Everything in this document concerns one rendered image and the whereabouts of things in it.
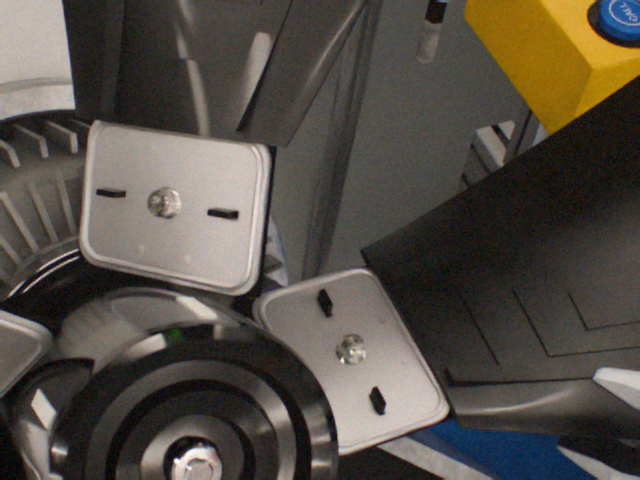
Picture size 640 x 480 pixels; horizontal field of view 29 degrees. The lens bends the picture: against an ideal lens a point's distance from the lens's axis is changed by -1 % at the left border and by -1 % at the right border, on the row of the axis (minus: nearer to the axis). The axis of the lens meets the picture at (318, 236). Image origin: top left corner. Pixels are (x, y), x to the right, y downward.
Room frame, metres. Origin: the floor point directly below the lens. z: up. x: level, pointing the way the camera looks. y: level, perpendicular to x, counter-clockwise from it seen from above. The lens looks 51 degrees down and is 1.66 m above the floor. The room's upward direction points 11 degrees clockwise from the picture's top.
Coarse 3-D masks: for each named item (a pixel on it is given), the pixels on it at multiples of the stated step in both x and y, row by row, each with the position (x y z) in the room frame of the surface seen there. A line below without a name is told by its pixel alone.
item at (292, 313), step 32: (288, 288) 0.35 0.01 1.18; (320, 288) 0.35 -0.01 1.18; (352, 288) 0.36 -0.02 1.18; (256, 320) 0.33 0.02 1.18; (288, 320) 0.33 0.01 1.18; (320, 320) 0.33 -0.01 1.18; (352, 320) 0.34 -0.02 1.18; (384, 320) 0.34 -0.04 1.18; (320, 352) 0.32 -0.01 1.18; (384, 352) 0.32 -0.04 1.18; (416, 352) 0.33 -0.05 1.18; (352, 384) 0.30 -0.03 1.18; (384, 384) 0.31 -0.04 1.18; (416, 384) 0.31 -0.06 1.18; (352, 416) 0.29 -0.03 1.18; (384, 416) 0.29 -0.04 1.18; (416, 416) 0.29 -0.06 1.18; (352, 448) 0.27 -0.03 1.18
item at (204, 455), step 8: (192, 448) 0.23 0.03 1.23; (200, 448) 0.23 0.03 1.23; (208, 448) 0.23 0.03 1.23; (176, 456) 0.23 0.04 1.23; (184, 456) 0.23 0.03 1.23; (192, 456) 0.23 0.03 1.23; (200, 456) 0.23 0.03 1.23; (208, 456) 0.23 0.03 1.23; (216, 456) 0.23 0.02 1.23; (176, 464) 0.23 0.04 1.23; (184, 464) 0.23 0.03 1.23; (192, 464) 0.23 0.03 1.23; (200, 464) 0.23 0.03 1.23; (208, 464) 0.23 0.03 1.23; (216, 464) 0.23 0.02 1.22; (176, 472) 0.22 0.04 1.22; (184, 472) 0.22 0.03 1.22; (192, 472) 0.22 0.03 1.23; (200, 472) 0.22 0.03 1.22; (208, 472) 0.23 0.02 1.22; (216, 472) 0.23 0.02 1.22
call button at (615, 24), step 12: (612, 0) 0.74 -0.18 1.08; (624, 0) 0.74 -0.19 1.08; (636, 0) 0.74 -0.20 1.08; (600, 12) 0.72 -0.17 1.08; (612, 12) 0.72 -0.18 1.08; (624, 12) 0.72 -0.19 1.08; (636, 12) 0.73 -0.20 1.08; (600, 24) 0.72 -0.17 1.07; (612, 24) 0.71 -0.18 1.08; (624, 24) 0.71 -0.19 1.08; (636, 24) 0.71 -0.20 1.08; (624, 36) 0.71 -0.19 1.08; (636, 36) 0.71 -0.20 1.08
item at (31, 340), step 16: (0, 320) 0.25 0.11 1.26; (16, 320) 0.26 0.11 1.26; (0, 336) 0.26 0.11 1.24; (16, 336) 0.26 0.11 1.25; (32, 336) 0.25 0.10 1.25; (48, 336) 0.26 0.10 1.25; (0, 352) 0.26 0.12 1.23; (16, 352) 0.26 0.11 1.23; (32, 352) 0.26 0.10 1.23; (0, 368) 0.26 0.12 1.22; (16, 368) 0.26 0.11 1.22; (0, 384) 0.26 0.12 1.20
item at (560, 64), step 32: (480, 0) 0.79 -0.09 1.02; (512, 0) 0.76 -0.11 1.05; (544, 0) 0.73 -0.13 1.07; (576, 0) 0.74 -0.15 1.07; (480, 32) 0.78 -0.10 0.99; (512, 32) 0.75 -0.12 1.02; (544, 32) 0.72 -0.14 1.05; (576, 32) 0.70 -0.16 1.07; (512, 64) 0.74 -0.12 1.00; (544, 64) 0.71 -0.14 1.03; (576, 64) 0.68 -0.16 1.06; (608, 64) 0.68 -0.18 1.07; (544, 96) 0.70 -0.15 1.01; (576, 96) 0.67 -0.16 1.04
